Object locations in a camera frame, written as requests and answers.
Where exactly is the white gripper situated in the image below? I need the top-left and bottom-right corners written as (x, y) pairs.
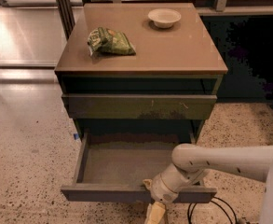
top-left (143, 174), bottom-right (183, 224)

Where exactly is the grey drawer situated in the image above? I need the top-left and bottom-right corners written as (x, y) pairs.
top-left (61, 93), bottom-right (217, 119)
top-left (60, 132), bottom-right (218, 203)

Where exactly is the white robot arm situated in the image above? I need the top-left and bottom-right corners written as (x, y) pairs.
top-left (144, 144), bottom-right (273, 224)

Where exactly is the brown drawer cabinet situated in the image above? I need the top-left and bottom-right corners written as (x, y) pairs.
top-left (55, 3), bottom-right (227, 143)

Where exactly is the grey top drawer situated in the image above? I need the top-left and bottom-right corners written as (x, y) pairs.
top-left (61, 93), bottom-right (217, 119)

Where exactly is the blue tape piece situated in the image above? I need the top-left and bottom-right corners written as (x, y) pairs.
top-left (74, 133), bottom-right (79, 140)

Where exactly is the green snack bag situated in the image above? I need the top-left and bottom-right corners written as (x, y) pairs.
top-left (88, 27), bottom-right (136, 55)

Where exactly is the white bowl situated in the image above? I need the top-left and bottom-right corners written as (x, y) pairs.
top-left (148, 8), bottom-right (182, 29)

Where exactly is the black cable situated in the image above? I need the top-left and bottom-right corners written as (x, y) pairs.
top-left (186, 196), bottom-right (239, 224)

